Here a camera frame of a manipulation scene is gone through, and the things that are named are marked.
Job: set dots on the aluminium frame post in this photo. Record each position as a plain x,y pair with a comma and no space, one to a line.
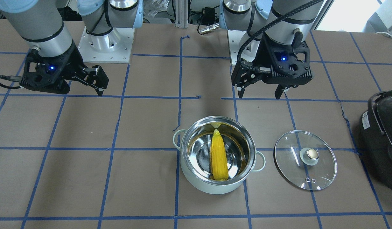
182,9

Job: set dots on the black rice cooker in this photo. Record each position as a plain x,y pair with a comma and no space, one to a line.
376,131

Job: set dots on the glass pot lid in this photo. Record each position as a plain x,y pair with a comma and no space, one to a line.
305,160

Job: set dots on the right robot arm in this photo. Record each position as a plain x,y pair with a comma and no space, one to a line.
40,24

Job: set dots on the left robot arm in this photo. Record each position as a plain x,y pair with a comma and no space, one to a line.
278,19

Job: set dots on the yellow corn cob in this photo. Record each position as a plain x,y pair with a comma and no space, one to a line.
218,157

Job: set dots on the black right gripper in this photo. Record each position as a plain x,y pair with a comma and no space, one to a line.
69,62

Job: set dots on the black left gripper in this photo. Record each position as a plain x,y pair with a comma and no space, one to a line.
264,54

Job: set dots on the pale green electric pot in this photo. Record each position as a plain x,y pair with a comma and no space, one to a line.
194,146

